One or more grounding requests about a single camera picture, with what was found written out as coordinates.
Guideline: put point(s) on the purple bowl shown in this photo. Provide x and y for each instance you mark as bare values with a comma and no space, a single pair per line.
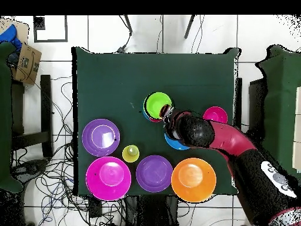
154,174
93,146

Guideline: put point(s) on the blue cloth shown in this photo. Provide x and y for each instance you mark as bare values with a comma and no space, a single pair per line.
10,35

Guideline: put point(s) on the translucent teal bowl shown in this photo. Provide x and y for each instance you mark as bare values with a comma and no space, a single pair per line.
145,115

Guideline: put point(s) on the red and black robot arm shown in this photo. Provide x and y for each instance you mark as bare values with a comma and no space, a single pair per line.
232,141

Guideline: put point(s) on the cardboard box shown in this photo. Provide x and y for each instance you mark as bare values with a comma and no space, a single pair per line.
28,63

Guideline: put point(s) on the small green bowl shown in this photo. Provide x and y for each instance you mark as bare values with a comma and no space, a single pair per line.
155,103

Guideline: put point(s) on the white box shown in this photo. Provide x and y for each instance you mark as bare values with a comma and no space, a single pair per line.
297,141

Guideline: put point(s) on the large pink bowl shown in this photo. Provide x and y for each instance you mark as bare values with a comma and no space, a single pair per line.
108,178

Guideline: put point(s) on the dark green tablecloth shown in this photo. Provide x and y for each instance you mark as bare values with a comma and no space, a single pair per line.
117,75

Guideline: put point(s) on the black wooden stand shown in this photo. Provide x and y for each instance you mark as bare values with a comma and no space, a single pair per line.
257,106
45,106

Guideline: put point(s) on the black camera tripod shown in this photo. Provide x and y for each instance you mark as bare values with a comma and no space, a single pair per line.
128,24

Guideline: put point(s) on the small red bowl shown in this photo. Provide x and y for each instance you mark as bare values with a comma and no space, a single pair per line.
216,114

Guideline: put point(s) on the black power strip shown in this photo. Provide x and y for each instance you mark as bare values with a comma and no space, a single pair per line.
95,207

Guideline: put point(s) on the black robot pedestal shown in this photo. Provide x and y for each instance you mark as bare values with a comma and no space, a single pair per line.
152,211

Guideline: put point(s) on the large yellow bowl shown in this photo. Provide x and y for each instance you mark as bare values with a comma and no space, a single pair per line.
193,180

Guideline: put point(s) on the blue bowl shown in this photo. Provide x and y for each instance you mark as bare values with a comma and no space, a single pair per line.
175,144

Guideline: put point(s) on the grey pedestal leg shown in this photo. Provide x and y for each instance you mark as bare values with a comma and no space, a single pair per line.
30,167

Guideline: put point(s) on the green cloth side table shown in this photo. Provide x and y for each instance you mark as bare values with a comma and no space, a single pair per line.
282,94
4,117

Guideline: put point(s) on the yellow cup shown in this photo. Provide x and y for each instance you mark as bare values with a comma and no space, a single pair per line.
130,153

